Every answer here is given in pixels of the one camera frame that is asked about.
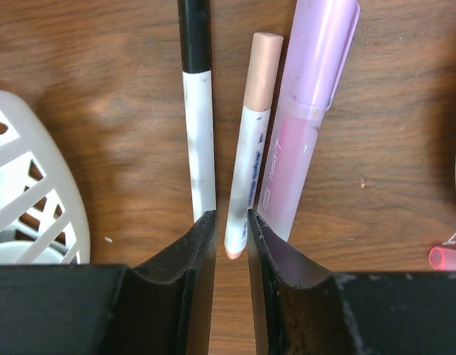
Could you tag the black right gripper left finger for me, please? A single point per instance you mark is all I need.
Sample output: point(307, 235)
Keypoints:
point(162, 306)

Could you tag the purple highlighter cap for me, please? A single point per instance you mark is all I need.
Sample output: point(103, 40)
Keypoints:
point(320, 39)

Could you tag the white red pen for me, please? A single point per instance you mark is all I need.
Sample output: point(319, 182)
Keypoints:
point(250, 147)

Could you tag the white plastic dish basket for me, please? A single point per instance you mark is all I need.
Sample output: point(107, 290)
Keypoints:
point(42, 215)

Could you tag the black marker cap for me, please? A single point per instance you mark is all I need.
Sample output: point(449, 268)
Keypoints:
point(195, 35)

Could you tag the white black marker pen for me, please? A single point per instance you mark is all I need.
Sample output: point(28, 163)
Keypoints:
point(197, 90)

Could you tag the peach pen cap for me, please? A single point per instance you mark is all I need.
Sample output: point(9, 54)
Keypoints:
point(262, 71)

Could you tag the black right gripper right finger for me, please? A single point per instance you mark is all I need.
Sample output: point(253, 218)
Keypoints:
point(300, 307)

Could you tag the pink highlighter pen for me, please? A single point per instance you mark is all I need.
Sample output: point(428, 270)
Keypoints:
point(293, 139)

